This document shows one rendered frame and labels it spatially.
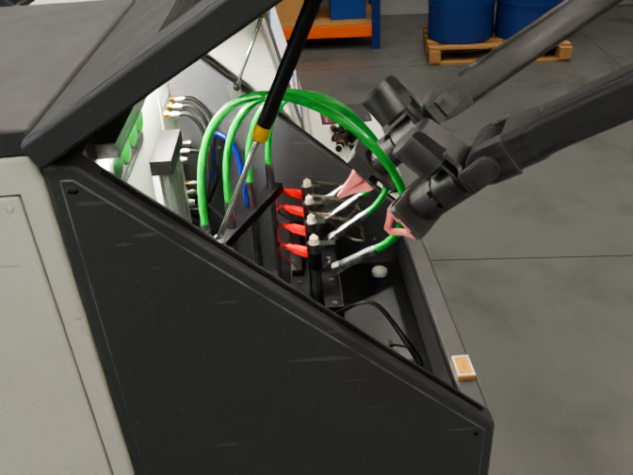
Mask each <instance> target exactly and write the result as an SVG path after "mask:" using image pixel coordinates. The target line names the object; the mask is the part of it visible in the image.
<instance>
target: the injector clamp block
mask: <svg viewBox="0 0 633 475"><path fill-rule="evenodd" d="M331 231H332V227H331V225H330V224H329V223H326V224H324V225H323V226H322V227H321V228H320V229H319V240H322V239H324V238H326V237H327V235H328V234H330V232H331ZM300 245H301V246H304V247H307V246H306V237H305V236H302V235H300ZM328 259H331V260H332V261H333V262H335V261H337V259H336V254H335V248H334V245H329V246H325V247H324V248H323V249H322V263H323V262H325V261H327V260H328ZM301 264H302V275H301V276H292V265H291V278H292V287H295V288H296V289H298V290H299V291H301V292H303V293H304V294H306V295H307V296H309V297H311V298H312V299H313V296H312V282H311V278H310V274H309V268H308V258H306V257H304V256H302V257H301ZM320 275H321V278H322V285H321V291H322V305H324V306H326V307H327V308H329V309H330V310H332V311H333V312H335V311H337V310H340V309H342V308H344V307H345V305H344V299H343V293H342V287H341V282H340V276H339V272H338V273H334V272H333V270H332V266H330V267H329V268H328V269H327V270H325V271H323V272H322V273H321V274H320Z"/></svg>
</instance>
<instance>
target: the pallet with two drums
mask: <svg viewBox="0 0 633 475"><path fill-rule="evenodd" d="M562 1H564V0H429V1H428V5H429V18H428V24H427V25H423V43H424V44H426V55H429V57H428V59H429V65H453V64H472V63H473V62H475V61H476V59H477V58H450V59H441V54H461V53H489V52H490V51H491V50H493V49H494V48H496V47H497V46H498V45H499V44H501V43H502V42H504V41H506V40H507V39H508V38H510V37H511V36H513V35H514V34H516V33H517V32H519V31H520V30H522V29H523V28H524V27H526V26H527V25H529V24H531V23H532V22H534V21H535V20H537V19H538V18H540V17H541V16H542V15H544V14H545V13H547V12H548V11H549V10H550V9H552V8H554V7H555V6H556V5H558V4H559V3H561V2H562ZM495 4H496V12H495ZM494 18H495V22H494ZM439 44H444V45H439ZM571 45H572V44H571V43H570V42H569V41H567V40H565V41H563V42H562V43H560V44H559V45H557V46H556V47H554V48H553V49H551V50H556V53H555V56H541V57H539V58H538V59H536V60H535V61H533V62H545V61H570V59H571V55H572V50H573V47H572V46H571Z"/></svg>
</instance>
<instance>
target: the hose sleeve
mask: <svg viewBox="0 0 633 475"><path fill-rule="evenodd" d="M375 245H376V244H373V245H371V246H368V247H367V248H364V249H363V250H361V251H359V252H357V253H355V254H352V255H349V256H348V257H345V258H343V259H341V260H339V263H338V264H339V267H340V268H341V269H342V270H344V269H347V268H349V267H351V266H354V265H355V264H357V263H360V262H362V261H364V260H366V259H368V258H370V257H372V256H374V255H376V254H379V253H380V252H377V251H376V249H375Z"/></svg>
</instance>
